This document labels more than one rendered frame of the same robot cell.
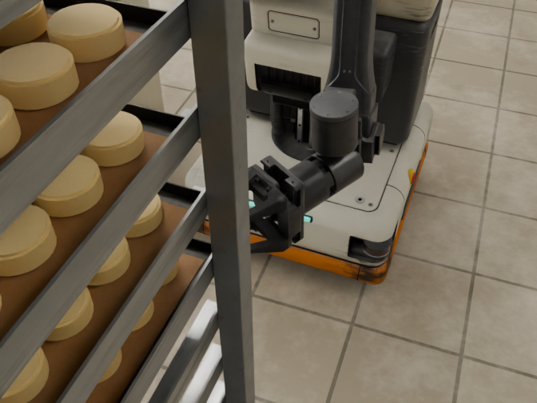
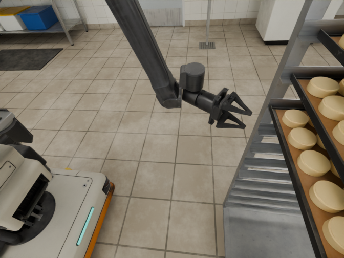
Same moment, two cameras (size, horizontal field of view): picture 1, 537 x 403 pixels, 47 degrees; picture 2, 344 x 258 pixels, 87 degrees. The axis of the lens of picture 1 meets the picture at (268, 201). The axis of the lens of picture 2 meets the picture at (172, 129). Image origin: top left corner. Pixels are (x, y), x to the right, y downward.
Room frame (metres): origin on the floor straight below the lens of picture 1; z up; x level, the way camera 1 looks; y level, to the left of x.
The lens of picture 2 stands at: (0.74, 0.35, 1.28)
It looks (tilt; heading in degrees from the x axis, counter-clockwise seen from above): 48 degrees down; 261
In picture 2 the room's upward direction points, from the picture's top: 6 degrees counter-clockwise
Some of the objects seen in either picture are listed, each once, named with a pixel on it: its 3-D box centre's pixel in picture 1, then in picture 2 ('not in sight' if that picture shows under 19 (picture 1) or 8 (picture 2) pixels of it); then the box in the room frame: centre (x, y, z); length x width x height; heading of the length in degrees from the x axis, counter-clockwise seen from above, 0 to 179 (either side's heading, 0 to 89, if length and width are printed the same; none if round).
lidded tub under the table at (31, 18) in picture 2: not in sight; (40, 17); (2.24, -3.74, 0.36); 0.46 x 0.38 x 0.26; 72
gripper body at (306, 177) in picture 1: (297, 190); (210, 103); (0.55, -0.04, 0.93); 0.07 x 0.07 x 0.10; 39
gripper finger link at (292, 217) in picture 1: (252, 226); (231, 116); (0.51, 0.02, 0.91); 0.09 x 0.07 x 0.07; 129
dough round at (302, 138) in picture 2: not in sight; (301, 138); (0.43, 0.17, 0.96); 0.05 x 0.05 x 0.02
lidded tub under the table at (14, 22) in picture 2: not in sight; (17, 18); (2.67, -3.89, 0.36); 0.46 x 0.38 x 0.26; 70
